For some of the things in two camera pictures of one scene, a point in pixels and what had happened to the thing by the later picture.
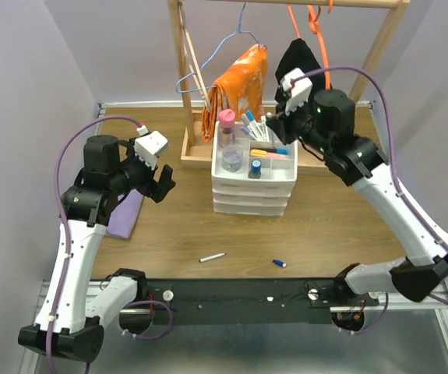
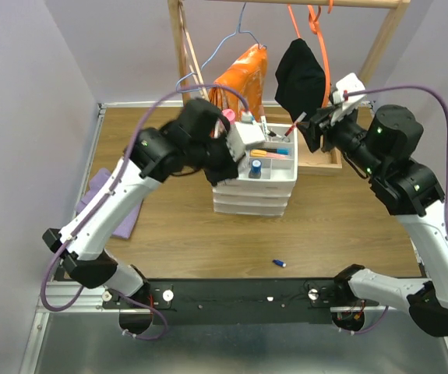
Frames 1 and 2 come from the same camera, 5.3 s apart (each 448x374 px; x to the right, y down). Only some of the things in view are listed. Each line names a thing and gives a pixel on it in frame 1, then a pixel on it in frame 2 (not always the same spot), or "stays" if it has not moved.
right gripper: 279,125 -> 320,123
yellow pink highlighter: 257,153 stays
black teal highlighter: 279,151 stays
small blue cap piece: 281,263 stays
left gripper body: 142,178 -> 217,162
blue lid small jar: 255,170 stays
